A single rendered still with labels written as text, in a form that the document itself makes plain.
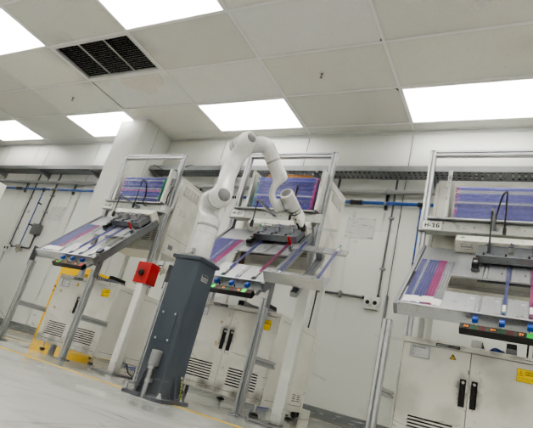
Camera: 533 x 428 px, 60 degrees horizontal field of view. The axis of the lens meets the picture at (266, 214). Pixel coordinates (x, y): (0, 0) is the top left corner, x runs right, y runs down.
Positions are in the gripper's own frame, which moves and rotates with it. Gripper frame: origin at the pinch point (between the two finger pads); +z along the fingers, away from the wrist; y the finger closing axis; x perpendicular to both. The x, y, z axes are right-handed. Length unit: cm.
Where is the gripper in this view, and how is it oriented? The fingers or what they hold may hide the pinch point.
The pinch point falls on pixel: (303, 228)
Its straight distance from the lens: 299.5
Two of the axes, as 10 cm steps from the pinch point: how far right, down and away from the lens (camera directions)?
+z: 3.7, 6.8, 6.3
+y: 2.2, -7.2, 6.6
